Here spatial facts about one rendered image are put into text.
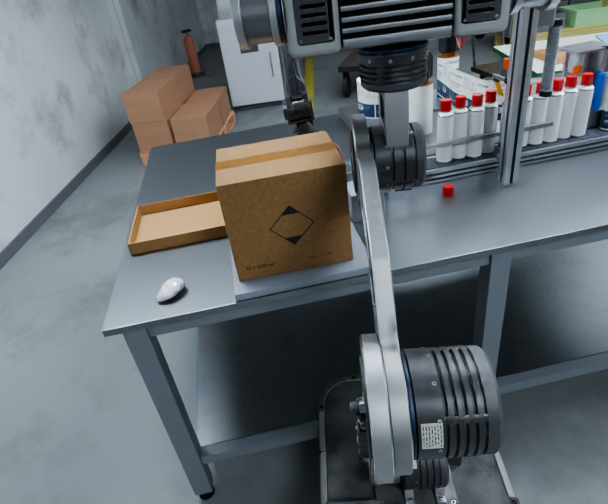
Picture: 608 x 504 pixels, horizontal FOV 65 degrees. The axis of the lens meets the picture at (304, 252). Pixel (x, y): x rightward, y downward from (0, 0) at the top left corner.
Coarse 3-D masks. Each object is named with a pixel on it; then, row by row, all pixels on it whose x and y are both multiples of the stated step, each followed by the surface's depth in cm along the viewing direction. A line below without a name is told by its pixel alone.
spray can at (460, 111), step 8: (456, 96) 150; (464, 96) 149; (456, 104) 150; (464, 104) 150; (456, 112) 151; (464, 112) 150; (456, 120) 152; (464, 120) 152; (456, 128) 153; (464, 128) 153; (456, 136) 155; (464, 136) 155; (456, 144) 156; (464, 144) 156; (456, 152) 158; (464, 152) 158
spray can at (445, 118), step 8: (448, 104) 148; (440, 112) 151; (448, 112) 149; (440, 120) 151; (448, 120) 150; (440, 128) 152; (448, 128) 151; (440, 136) 153; (448, 136) 153; (440, 152) 156; (448, 152) 156; (440, 160) 158; (448, 160) 157
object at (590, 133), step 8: (592, 128) 167; (584, 136) 162; (592, 136) 161; (544, 144) 161; (552, 144) 160; (496, 152) 160; (432, 160) 162; (456, 160) 159; (464, 160) 158; (472, 160) 157; (432, 168) 156; (352, 176) 159
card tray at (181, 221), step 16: (208, 192) 165; (144, 208) 164; (160, 208) 165; (176, 208) 166; (192, 208) 164; (208, 208) 163; (144, 224) 159; (160, 224) 157; (176, 224) 156; (192, 224) 154; (208, 224) 153; (224, 224) 152; (128, 240) 143; (144, 240) 150; (160, 240) 143; (176, 240) 144; (192, 240) 144
